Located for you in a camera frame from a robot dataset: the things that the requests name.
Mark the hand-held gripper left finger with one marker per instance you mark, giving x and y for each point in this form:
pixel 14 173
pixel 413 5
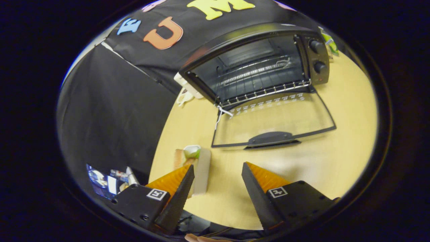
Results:
pixel 179 198

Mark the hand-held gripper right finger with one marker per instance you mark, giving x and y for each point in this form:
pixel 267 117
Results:
pixel 257 198

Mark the white bread sandwich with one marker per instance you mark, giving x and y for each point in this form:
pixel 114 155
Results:
pixel 203 168

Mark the black toaster oven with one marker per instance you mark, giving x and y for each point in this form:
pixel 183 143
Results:
pixel 319 50

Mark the white pop-up toaster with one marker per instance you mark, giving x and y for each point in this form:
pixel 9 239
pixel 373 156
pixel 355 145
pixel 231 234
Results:
pixel 184 84

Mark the blue white printed object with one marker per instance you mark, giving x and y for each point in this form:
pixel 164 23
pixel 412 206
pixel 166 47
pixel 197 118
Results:
pixel 100 181

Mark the small white divided dish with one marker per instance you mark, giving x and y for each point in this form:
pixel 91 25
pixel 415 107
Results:
pixel 183 99

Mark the green drink bottle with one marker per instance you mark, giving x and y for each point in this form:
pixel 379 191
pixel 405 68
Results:
pixel 327 38

